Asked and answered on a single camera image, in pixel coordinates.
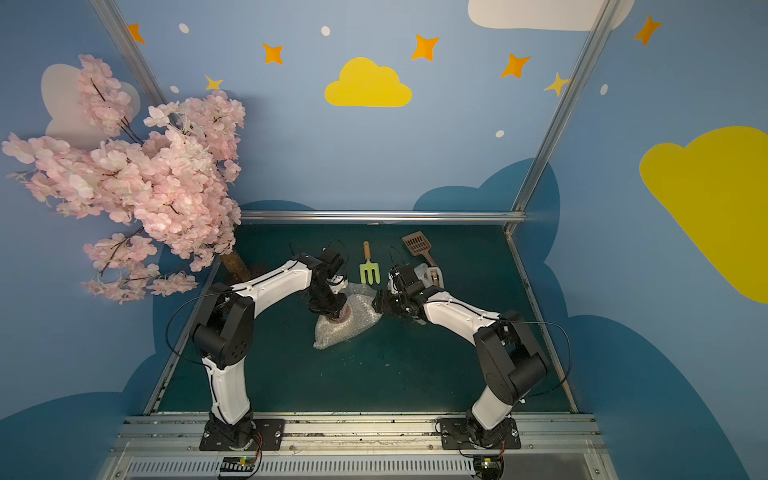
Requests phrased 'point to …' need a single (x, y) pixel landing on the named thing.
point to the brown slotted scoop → (417, 244)
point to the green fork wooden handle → (369, 266)
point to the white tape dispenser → (434, 277)
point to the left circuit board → (238, 464)
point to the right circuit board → (488, 466)
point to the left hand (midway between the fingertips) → (339, 312)
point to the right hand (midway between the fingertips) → (384, 301)
